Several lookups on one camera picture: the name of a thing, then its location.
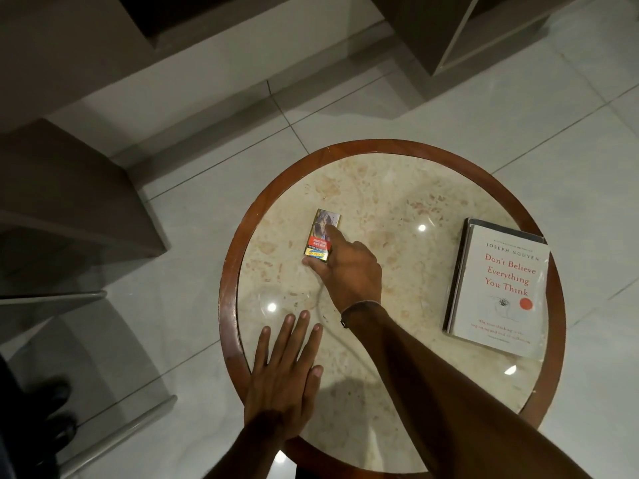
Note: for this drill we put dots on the person's left hand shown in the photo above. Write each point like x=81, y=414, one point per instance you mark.
x=282, y=384

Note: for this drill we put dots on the person's right hand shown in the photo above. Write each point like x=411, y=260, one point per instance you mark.
x=352, y=276

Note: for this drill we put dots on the person's right thumb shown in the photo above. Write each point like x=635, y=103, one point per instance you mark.
x=314, y=264

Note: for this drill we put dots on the person's left middle finger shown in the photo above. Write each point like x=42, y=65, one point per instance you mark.
x=301, y=336

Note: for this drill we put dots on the person's left little finger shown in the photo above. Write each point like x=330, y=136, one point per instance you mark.
x=264, y=346

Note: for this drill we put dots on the person's left thumb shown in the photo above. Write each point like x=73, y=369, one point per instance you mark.
x=316, y=381

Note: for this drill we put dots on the small printed cigarette pack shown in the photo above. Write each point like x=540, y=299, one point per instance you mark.
x=319, y=234

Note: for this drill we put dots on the person's right forearm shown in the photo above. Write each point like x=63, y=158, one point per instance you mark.
x=449, y=394

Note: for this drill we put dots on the person's left forearm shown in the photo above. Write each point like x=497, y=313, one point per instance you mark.
x=247, y=451

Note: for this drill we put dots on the round wooden rimmed marble table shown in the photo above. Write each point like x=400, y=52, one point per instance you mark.
x=399, y=204

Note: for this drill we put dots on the white book with red title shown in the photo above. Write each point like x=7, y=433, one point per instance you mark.
x=504, y=289

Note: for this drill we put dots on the black shoe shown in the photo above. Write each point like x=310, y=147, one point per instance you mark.
x=61, y=436
x=51, y=396

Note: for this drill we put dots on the brown wooden cabinet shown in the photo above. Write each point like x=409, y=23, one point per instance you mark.
x=65, y=194

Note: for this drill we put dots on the person's dark trousers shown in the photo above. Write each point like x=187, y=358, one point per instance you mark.
x=12, y=424

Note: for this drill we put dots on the brown open shelf unit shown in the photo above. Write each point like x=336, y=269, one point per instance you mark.
x=449, y=29

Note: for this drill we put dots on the dark recessed wall cabinet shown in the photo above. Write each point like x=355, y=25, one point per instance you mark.
x=224, y=14

